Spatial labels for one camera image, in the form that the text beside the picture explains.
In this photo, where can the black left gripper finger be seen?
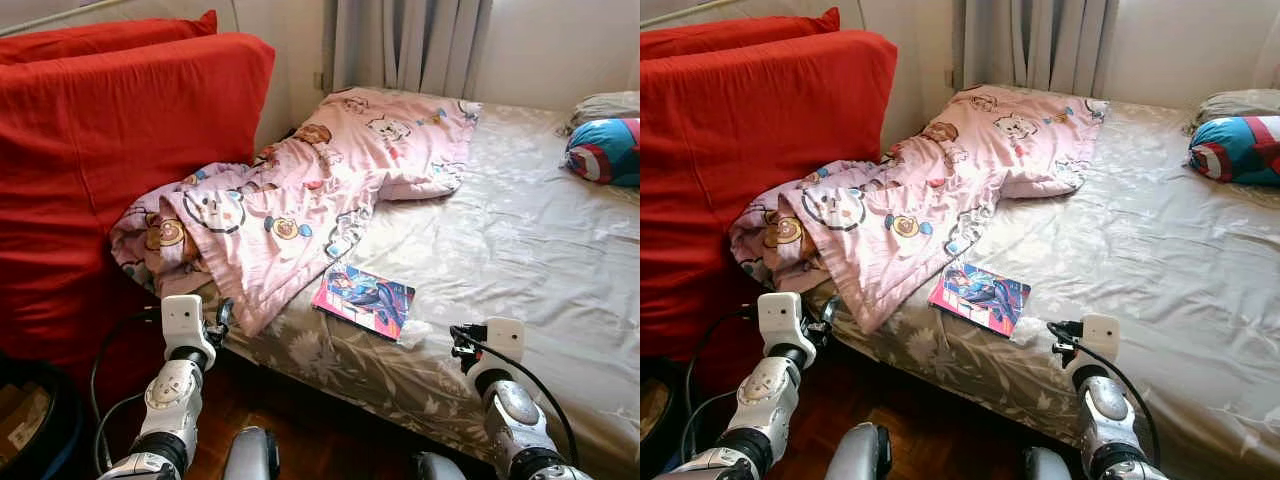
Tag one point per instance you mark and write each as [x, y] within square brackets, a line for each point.
[225, 311]
[829, 310]

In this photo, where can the colourful comic book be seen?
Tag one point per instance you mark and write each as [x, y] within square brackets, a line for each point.
[980, 296]
[365, 298]

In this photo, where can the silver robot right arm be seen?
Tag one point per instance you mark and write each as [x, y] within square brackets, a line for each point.
[515, 415]
[1110, 412]

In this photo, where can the clear plastic wrapper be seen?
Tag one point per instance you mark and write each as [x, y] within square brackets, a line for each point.
[416, 333]
[1028, 331]

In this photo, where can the bed with grey floral sheet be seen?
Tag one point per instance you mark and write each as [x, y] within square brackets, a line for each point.
[1150, 250]
[520, 250]

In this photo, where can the silver robot left leg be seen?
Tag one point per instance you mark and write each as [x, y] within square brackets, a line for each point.
[860, 452]
[250, 455]

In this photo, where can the silver robot leg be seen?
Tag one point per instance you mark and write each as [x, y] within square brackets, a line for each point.
[250, 455]
[440, 468]
[860, 452]
[1045, 465]

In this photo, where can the silver robot right leg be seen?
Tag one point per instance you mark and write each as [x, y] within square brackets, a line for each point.
[1045, 465]
[440, 468]

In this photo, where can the pink cartoon print quilt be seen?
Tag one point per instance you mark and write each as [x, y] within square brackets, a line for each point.
[320, 190]
[940, 190]

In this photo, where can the dark round bin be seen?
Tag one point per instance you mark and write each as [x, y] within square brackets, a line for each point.
[680, 420]
[65, 420]

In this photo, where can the red fabric covered mattress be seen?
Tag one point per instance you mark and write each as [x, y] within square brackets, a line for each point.
[110, 150]
[100, 38]
[750, 150]
[730, 35]

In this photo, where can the blue superhero shield pillow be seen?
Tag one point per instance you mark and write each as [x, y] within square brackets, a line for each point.
[605, 150]
[1235, 150]

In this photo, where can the grey floral pillow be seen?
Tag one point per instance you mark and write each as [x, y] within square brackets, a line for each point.
[1240, 104]
[610, 106]

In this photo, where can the grey window curtain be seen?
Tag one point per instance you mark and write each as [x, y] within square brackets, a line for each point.
[410, 45]
[1040, 45]

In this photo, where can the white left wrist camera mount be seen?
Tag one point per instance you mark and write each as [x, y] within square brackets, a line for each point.
[783, 320]
[185, 322]

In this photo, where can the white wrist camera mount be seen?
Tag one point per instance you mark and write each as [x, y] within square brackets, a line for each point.
[505, 340]
[185, 322]
[783, 320]
[1101, 337]

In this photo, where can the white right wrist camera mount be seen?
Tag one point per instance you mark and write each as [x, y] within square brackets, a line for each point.
[1101, 337]
[505, 340]

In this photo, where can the wall power socket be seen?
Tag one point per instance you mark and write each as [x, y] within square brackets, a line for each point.
[319, 80]
[950, 78]

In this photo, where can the white wall pipe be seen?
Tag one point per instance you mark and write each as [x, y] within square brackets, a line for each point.
[690, 12]
[60, 18]

